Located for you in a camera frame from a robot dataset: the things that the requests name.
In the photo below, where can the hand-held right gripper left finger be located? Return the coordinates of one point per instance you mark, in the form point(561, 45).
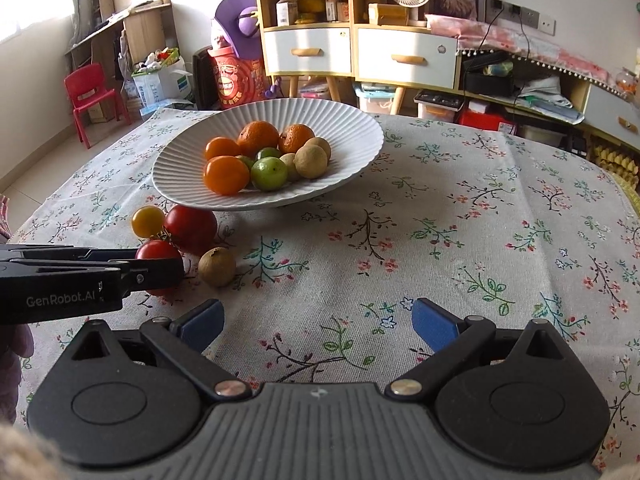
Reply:
point(205, 322)

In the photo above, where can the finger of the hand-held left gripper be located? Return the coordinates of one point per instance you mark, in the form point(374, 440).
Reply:
point(155, 272)
point(60, 251)

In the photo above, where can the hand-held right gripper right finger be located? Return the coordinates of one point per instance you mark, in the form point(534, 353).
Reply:
point(434, 325)

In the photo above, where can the small red tomato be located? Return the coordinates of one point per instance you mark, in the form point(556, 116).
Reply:
point(157, 250)

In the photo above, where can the orange tangerine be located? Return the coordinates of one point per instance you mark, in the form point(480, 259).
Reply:
point(297, 137)
point(257, 137)

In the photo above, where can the brown longan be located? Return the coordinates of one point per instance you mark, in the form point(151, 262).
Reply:
point(311, 161)
point(216, 266)
point(288, 165)
point(322, 146)

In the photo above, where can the white ribbed plate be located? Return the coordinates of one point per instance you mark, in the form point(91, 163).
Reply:
point(340, 140)

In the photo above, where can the person's right forearm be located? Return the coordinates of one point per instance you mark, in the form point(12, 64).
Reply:
point(20, 455)

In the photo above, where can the person's left hand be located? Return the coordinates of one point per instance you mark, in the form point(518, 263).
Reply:
point(15, 370)

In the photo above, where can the yellow tomato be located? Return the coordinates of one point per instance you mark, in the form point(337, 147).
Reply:
point(147, 221)

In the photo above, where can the large red tomato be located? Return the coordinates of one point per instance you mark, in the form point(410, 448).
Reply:
point(190, 230)

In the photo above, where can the red patterned cloth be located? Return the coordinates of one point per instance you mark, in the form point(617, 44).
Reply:
point(4, 217)

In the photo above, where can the floral tablecloth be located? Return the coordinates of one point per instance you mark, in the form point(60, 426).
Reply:
point(425, 260)

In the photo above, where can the orange tomato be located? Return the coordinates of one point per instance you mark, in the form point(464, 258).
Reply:
point(222, 148)
point(226, 175)

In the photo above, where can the green round fruit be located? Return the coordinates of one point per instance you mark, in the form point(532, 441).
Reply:
point(245, 161)
point(268, 174)
point(269, 152)

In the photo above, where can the blue tissue box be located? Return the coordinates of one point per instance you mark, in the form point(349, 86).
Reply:
point(165, 107)

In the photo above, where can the red plastic chair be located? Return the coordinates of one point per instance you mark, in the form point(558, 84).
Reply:
point(85, 87)

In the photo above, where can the cardboard box of toys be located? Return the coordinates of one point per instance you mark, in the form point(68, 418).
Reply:
point(160, 82)

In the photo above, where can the red printed bucket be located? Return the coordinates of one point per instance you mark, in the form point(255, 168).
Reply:
point(237, 80)

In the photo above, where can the red box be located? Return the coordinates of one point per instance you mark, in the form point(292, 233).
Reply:
point(482, 121)

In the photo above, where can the clear bin black lid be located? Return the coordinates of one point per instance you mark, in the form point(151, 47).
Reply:
point(437, 105)

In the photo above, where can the clear bin blue lid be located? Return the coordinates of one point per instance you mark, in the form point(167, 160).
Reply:
point(375, 97)

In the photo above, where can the wooden desk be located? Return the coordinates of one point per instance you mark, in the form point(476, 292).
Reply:
point(145, 30)

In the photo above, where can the clear storage bin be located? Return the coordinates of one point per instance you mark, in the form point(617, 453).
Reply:
point(315, 89)

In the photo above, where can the yellow beaded object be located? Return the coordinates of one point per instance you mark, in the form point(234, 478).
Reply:
point(617, 162)

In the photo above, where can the black storage box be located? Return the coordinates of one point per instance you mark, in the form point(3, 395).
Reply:
point(487, 82)

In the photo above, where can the pile of papers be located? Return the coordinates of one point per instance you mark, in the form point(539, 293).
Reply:
point(547, 97)

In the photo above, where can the purple plush toy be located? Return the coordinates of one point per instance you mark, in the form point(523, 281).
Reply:
point(237, 20)

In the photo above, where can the white cabinet drawer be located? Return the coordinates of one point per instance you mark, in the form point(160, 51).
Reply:
point(407, 57)
point(307, 50)

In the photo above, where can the white carton box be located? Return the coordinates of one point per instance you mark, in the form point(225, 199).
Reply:
point(286, 10)

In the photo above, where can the pink floral cloth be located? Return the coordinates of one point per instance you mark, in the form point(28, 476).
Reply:
point(550, 52)

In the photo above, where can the yellow packet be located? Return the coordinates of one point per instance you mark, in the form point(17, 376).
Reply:
point(311, 7)

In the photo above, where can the small glass jar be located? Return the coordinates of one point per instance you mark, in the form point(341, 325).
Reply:
point(627, 82)

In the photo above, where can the wooden box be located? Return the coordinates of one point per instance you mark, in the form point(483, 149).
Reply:
point(390, 14)

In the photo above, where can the small orange boxes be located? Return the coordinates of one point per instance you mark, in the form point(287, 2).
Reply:
point(336, 9)

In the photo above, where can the wooden shelf cabinet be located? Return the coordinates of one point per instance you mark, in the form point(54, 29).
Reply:
point(352, 10)

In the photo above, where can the wall outlets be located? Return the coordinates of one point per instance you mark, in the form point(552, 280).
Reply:
point(525, 15)

